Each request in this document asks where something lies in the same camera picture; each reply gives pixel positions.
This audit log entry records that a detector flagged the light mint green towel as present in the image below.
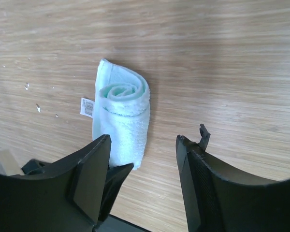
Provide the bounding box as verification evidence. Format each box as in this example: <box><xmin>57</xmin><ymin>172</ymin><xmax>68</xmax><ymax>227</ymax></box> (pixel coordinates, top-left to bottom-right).
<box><xmin>92</xmin><ymin>59</ymin><xmax>150</xmax><ymax>170</ymax></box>

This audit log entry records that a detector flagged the white barcode towel label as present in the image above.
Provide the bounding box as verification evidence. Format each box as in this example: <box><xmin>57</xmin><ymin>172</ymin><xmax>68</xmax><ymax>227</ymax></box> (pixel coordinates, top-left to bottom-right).
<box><xmin>80</xmin><ymin>98</ymin><xmax>95</xmax><ymax>118</ymax></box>

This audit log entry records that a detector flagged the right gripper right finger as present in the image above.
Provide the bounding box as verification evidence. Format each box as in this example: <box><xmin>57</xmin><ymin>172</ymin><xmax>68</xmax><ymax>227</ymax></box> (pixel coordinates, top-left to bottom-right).
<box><xmin>175</xmin><ymin>124</ymin><xmax>290</xmax><ymax>232</ymax></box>

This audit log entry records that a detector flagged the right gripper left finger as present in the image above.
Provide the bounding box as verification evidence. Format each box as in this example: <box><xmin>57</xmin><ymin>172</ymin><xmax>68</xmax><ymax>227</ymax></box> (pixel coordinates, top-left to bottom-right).
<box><xmin>0</xmin><ymin>135</ymin><xmax>111</xmax><ymax>232</ymax></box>

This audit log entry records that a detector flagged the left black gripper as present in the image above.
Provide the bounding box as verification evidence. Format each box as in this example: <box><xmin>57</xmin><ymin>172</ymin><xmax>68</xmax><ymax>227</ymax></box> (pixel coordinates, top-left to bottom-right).
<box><xmin>21</xmin><ymin>159</ymin><xmax>150</xmax><ymax>232</ymax></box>

